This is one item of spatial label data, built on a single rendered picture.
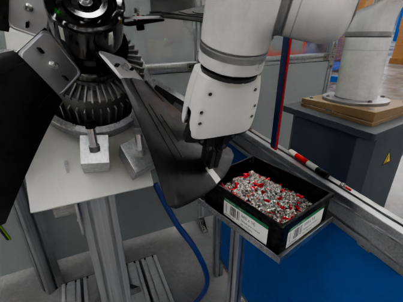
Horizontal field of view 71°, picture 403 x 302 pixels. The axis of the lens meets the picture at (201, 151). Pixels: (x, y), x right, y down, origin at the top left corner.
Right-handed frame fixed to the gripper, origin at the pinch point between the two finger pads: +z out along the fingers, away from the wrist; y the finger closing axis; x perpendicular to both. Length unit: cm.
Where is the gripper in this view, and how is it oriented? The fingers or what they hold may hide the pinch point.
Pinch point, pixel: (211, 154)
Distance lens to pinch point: 46.3
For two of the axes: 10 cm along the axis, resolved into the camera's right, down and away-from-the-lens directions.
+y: -9.1, 1.7, -3.7
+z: -1.3, 7.4, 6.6
